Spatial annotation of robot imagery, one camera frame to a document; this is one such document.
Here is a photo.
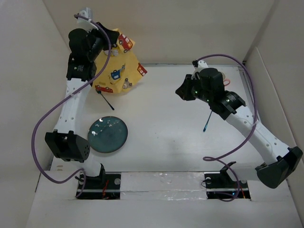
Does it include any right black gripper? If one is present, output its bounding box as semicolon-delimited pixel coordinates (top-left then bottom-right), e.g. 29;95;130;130
175;74;212;104

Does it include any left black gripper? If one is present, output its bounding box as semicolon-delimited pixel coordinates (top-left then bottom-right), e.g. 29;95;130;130
85;22;119;62

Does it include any yellow car-print cloth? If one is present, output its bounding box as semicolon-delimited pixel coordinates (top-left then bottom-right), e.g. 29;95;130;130
92;28;147;94

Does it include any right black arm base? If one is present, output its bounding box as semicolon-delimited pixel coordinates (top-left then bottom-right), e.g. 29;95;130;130
201;166;251;201

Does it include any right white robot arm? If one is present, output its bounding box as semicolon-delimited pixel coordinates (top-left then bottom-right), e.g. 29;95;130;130
175;68;303;189

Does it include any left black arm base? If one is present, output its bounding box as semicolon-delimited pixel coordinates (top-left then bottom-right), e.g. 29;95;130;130
76;173;121;200

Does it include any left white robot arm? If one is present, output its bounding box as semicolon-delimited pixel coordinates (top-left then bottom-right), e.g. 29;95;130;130
45;23;119;188

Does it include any pink ceramic mug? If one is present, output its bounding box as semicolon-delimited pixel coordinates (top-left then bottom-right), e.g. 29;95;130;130
221;72;231;86

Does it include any blue metal spoon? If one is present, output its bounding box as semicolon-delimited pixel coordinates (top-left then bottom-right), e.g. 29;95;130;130
202;111;213;133

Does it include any blue metal fork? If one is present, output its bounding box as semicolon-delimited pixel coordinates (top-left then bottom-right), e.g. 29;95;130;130
96;89;115;111

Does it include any teal ceramic plate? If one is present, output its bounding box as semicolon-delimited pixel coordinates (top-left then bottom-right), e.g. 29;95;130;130
87;116;128;153

